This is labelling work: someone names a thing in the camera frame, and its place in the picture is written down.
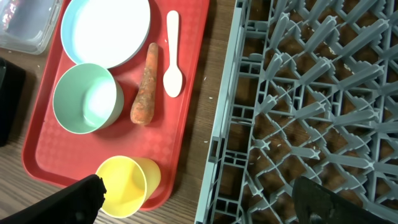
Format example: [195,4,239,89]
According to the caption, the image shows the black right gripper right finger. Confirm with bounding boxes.
[292,176,389,224]

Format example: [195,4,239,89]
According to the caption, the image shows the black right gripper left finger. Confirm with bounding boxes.
[1,174,106,224]

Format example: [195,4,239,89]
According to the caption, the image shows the yellow plastic cup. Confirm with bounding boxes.
[96,156,161,218]

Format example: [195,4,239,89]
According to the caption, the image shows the mint green bowl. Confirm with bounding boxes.
[52,63,124,134]

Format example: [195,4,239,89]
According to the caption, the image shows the orange carrot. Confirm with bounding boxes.
[130,42,159,125]

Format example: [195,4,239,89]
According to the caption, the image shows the red snack wrapper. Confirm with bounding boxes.
[1,0,21,30]

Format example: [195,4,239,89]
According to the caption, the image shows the grey dishwasher rack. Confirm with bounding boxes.
[195,0,397,223]

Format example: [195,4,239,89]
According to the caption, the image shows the red serving tray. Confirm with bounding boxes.
[21,0,210,211]

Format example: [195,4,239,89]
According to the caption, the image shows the black tray bin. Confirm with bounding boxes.
[1,58,26,146]

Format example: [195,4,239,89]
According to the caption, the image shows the white plastic spoon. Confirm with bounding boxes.
[163,11,183,98]

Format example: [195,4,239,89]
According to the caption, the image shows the light blue plate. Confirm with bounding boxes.
[60,0,151,68]

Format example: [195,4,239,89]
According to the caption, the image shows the clear plastic bin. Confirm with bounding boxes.
[1,0,63,55]

